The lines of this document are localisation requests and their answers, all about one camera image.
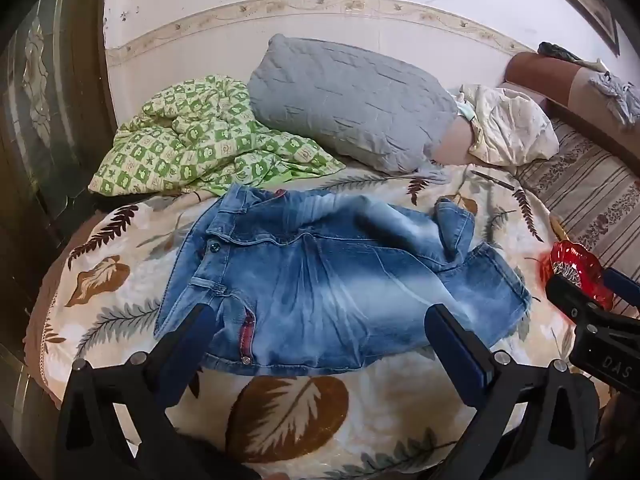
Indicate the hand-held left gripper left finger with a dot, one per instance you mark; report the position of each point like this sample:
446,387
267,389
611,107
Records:
199,327

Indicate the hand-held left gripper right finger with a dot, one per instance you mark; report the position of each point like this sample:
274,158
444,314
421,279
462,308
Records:
452,345

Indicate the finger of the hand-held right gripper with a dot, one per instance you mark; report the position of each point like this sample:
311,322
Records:
570,296
625,285

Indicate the blue denim pants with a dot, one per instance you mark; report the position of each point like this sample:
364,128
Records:
320,280

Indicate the red glass dish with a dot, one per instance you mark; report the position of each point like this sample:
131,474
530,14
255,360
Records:
575,265

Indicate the striped floral bed sheet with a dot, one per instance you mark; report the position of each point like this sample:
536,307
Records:
590,195

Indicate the leaf print blanket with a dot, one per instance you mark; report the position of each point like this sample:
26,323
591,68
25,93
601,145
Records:
290,410

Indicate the thin dark stick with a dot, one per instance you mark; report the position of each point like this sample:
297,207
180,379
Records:
492,179

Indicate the cream crumpled cloth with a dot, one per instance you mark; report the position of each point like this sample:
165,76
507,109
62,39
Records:
510,122

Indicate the grey crumpled garment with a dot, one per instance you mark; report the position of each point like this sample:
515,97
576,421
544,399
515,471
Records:
617,92

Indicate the green checkered quilt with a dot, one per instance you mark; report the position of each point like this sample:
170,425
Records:
185,135

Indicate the peach pillow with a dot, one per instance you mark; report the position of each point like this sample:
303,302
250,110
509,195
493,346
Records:
452,142

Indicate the dark green garment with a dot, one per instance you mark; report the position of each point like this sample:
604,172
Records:
562,52

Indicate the dark wooden door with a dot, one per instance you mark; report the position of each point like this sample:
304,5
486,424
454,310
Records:
47,125

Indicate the grey quilted pillow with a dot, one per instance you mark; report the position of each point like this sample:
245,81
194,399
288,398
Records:
345,100

